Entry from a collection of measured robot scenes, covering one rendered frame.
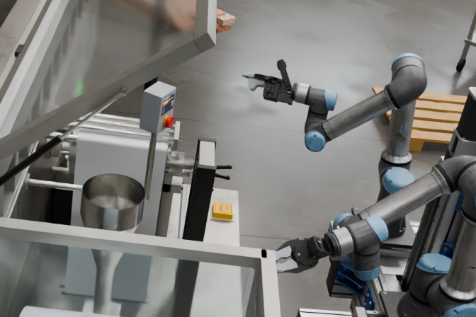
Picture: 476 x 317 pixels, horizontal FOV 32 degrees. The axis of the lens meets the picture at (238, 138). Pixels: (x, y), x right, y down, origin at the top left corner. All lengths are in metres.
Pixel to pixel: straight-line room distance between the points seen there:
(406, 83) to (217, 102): 2.86
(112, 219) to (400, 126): 1.58
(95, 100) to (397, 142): 1.82
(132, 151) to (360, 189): 2.96
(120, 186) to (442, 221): 1.32
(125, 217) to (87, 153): 0.46
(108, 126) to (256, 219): 2.36
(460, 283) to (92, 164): 1.14
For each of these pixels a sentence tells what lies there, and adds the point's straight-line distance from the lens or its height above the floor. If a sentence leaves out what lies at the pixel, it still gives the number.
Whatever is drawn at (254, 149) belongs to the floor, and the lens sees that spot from 5.20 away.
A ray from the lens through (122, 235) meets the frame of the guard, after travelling 1.62.
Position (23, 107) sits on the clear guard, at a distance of 1.79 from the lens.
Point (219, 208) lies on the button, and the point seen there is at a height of 0.92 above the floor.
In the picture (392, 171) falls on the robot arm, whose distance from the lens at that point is 3.16.
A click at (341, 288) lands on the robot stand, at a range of 3.33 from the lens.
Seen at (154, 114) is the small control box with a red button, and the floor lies 1.66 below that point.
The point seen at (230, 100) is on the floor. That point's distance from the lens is 5.73.
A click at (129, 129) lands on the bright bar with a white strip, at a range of 2.30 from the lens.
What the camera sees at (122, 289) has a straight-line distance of 1.52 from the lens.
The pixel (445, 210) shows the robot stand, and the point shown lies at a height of 1.12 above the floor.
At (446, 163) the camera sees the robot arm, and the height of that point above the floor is 1.42.
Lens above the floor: 2.57
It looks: 29 degrees down
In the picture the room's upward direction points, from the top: 11 degrees clockwise
